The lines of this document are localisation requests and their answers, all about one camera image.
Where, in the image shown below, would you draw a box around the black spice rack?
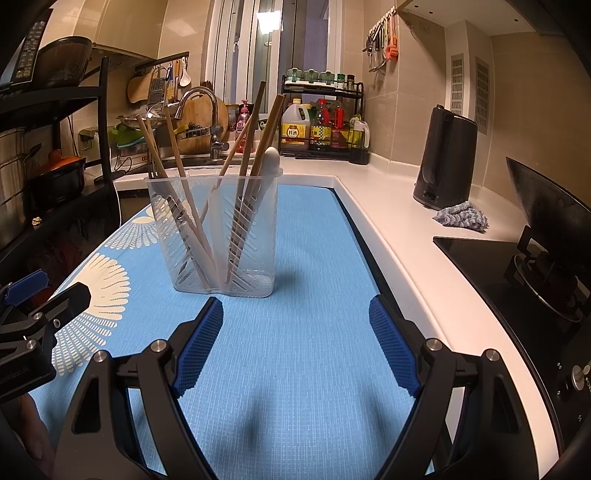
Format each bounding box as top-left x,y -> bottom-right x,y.
281,74 -> 370,165

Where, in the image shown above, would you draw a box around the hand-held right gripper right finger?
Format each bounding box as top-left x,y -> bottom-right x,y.
368,294 -> 539,480

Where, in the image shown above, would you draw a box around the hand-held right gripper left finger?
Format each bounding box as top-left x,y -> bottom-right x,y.
53,296 -> 225,480

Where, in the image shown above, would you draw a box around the metal bowl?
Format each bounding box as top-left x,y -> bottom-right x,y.
116,113 -> 171,131

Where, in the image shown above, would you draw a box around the hanging kitchen tools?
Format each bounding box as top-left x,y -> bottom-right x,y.
365,18 -> 401,73

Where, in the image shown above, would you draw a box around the white ceramic spoon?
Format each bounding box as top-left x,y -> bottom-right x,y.
226,147 -> 282,284

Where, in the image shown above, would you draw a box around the pink dish soap bottle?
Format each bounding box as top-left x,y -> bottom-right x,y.
235,99 -> 252,144

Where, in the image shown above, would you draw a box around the dark sauce bottle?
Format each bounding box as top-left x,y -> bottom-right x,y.
310,102 -> 331,149

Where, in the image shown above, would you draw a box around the blue shell-print mat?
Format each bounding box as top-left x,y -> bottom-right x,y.
28,185 -> 437,480

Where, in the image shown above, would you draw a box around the chrome faucet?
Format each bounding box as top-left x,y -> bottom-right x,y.
174,86 -> 230,160

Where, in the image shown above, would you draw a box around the white frame window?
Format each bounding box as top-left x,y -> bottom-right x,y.
210,0 -> 342,116

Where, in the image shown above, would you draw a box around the appliance with control panel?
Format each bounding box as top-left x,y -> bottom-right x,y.
0,9 -> 54,88

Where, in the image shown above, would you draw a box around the black shelf rack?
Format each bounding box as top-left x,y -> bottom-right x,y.
0,55 -> 122,259

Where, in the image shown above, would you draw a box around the metal stove knob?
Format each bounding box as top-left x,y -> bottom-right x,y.
567,364 -> 591,391

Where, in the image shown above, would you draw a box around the black wok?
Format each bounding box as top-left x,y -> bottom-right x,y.
505,157 -> 591,319

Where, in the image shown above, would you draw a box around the clear plastic utensil holder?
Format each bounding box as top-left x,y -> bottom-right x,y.
145,172 -> 283,296

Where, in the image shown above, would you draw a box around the black pot orange lid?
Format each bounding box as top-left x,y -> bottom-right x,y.
30,154 -> 87,208

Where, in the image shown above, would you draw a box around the black gas stove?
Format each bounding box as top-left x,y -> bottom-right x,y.
433,235 -> 591,416

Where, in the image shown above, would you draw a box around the row of spice jars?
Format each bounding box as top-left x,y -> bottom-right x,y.
286,68 -> 356,89

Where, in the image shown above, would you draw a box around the hanging wooden board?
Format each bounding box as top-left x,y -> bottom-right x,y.
127,74 -> 155,104

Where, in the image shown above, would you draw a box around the clear oil dispenser bottle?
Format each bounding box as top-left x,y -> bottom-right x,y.
349,117 -> 371,151

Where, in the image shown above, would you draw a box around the wooden cutting board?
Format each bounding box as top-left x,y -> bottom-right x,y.
178,90 -> 229,155

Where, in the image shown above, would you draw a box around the yellow-label oil jug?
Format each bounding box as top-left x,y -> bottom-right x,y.
281,102 -> 312,151

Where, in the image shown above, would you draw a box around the green basin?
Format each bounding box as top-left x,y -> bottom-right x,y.
108,124 -> 151,149

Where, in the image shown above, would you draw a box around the grey knitted dishcloth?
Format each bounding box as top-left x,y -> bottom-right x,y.
433,202 -> 490,232

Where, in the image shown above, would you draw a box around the black electric kettle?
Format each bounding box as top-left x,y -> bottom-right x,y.
412,104 -> 478,210

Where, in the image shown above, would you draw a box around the red-label sauce bottle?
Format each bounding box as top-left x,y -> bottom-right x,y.
330,102 -> 350,149

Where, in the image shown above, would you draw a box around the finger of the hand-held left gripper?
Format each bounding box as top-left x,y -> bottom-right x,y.
0,281 -> 92,360
0,271 -> 51,320

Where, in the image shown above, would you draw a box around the dark bowl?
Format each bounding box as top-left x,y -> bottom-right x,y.
37,36 -> 93,88

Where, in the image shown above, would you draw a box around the wall vent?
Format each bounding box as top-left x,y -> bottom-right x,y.
450,54 -> 465,116
475,58 -> 490,134

